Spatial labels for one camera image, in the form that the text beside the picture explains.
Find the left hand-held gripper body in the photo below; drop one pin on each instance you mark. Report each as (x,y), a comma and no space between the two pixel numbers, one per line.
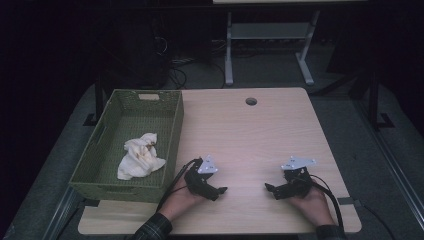
(196,181)

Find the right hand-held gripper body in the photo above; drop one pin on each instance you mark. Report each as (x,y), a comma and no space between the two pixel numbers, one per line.
(296,183)

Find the cream bear print cloth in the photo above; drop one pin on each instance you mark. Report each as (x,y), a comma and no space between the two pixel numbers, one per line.
(141,160)

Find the green woven basket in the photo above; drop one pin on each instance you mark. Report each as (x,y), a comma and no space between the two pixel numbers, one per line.
(140,133)

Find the person's left hand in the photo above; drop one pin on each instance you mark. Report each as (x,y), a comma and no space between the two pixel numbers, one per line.
(180,201)

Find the person's right hand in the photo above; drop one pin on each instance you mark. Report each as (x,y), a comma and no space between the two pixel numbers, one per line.
(313,205)

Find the grey tape strip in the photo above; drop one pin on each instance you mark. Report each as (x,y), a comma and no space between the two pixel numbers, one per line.
(348,201)

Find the black stand leg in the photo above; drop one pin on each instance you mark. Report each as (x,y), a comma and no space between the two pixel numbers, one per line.
(375,100)
(98,100)

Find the dark computer tower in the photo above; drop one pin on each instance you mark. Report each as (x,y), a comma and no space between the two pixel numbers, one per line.
(140,50)

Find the white metal table frame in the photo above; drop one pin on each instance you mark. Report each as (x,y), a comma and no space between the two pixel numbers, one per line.
(266,30)

